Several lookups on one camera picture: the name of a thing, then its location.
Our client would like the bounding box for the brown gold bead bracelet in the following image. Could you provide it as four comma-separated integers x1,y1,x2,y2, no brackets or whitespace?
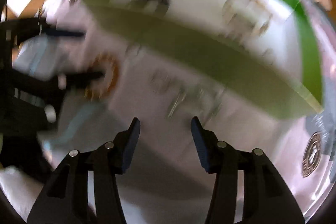
85,52,120,102

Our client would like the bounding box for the black wrist watch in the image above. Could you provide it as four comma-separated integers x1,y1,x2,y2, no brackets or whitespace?
127,0,171,16

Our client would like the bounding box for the silver jade charm bracelet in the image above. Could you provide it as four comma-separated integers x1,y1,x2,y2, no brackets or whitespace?
166,82,227,119

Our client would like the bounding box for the white wrist watch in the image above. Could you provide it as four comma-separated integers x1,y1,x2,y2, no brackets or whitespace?
222,0,274,43

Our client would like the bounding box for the green cardboard box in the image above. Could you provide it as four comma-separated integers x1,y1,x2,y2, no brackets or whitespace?
84,0,323,119

